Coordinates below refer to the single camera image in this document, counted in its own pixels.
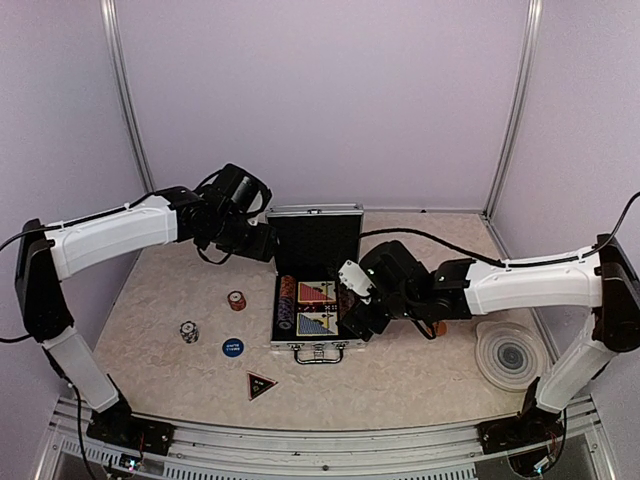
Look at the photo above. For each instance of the red playing card deck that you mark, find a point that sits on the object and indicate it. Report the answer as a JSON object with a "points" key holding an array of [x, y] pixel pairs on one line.
{"points": [[316, 292]]}

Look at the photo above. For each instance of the red poker chip stack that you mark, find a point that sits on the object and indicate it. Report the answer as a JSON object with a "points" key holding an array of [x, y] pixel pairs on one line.
{"points": [[236, 300]]}

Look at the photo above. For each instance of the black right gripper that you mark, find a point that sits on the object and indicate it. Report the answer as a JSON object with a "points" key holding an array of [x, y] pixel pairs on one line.
{"points": [[376, 323]]}

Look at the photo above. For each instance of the red chip row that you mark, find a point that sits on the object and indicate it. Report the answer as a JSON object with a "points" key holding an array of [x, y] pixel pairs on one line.
{"points": [[287, 289]]}

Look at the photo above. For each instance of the black white chip stack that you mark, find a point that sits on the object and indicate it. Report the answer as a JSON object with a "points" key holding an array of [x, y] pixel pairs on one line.
{"points": [[189, 332]]}

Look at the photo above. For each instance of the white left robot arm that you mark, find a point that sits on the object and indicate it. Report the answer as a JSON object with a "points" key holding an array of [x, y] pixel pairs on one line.
{"points": [[50, 254]]}

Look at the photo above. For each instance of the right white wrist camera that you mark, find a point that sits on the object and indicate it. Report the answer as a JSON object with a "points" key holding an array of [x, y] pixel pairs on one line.
{"points": [[355, 279]]}

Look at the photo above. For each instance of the blue round button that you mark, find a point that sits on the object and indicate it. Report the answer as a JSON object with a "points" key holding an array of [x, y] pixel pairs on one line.
{"points": [[233, 347]]}

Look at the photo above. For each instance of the orange round button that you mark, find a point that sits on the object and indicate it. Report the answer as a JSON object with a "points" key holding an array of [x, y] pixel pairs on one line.
{"points": [[439, 328]]}

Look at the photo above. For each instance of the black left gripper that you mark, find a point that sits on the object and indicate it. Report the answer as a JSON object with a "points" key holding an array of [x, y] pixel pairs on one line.
{"points": [[261, 248]]}

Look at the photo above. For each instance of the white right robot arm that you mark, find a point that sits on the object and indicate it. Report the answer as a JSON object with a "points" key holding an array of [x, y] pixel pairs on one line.
{"points": [[599, 277]]}

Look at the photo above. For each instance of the aluminium poker chip case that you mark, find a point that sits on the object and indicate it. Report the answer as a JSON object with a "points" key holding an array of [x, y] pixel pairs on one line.
{"points": [[314, 241]]}

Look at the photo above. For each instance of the black triangular button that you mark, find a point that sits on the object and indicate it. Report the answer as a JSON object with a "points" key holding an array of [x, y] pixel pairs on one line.
{"points": [[258, 384]]}

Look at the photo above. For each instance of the grey striped plate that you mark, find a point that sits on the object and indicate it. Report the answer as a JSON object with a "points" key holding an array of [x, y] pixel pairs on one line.
{"points": [[509, 355]]}

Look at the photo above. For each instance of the blue playing card deck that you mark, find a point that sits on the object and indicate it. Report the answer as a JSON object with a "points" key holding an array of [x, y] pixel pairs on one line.
{"points": [[316, 324]]}

